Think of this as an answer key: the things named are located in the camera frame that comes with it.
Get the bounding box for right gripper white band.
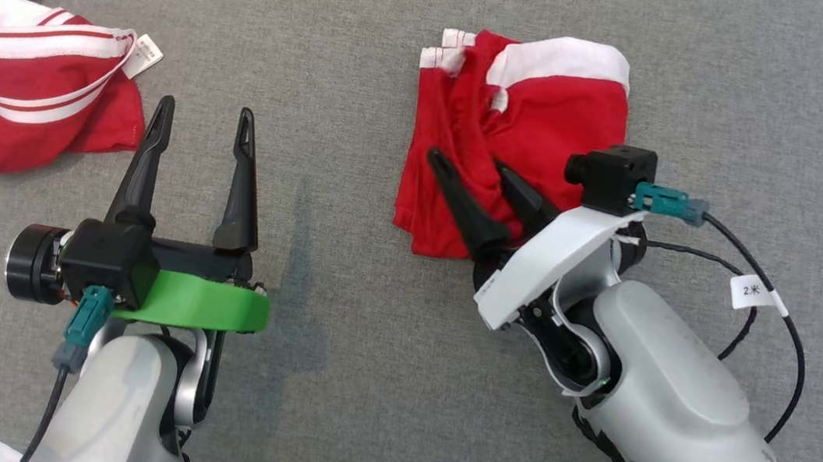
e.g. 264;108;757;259
407;147;652;349

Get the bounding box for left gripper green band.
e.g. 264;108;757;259
93;90;295;339

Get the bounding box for red white striped shorts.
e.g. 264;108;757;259
389;18;637;280

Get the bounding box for red white numbered jersey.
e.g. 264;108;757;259
0;0;171;197

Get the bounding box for black cylindrical motor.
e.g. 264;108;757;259
1;221;71;306

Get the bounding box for black cable teal plug left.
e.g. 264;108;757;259
20;278;116;462

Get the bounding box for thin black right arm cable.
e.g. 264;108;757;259
629;238;765;365

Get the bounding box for white cable label tag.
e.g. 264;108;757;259
727;272;793;318

